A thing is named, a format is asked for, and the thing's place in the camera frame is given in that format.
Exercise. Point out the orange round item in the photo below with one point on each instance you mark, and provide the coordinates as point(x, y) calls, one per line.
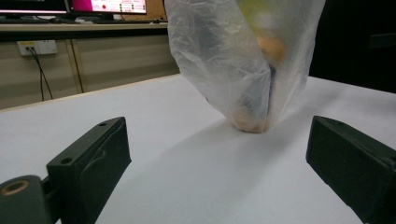
point(271, 48)

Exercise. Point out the computer monitor with pink screen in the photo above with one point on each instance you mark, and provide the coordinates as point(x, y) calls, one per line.
point(109, 5)

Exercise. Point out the white wall socket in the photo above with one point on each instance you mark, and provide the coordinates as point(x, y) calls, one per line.
point(37, 47)

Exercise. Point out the wooden desk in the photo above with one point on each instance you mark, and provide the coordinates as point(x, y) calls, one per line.
point(84, 27)

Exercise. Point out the translucent white plastic bag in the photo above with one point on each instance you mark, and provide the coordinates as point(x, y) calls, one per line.
point(224, 62)

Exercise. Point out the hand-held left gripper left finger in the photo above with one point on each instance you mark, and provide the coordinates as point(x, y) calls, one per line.
point(90, 168)

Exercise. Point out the black keyboard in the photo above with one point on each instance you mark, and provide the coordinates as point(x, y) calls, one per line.
point(123, 21)

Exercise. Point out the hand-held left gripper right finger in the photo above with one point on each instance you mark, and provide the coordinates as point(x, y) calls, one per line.
point(351, 155)

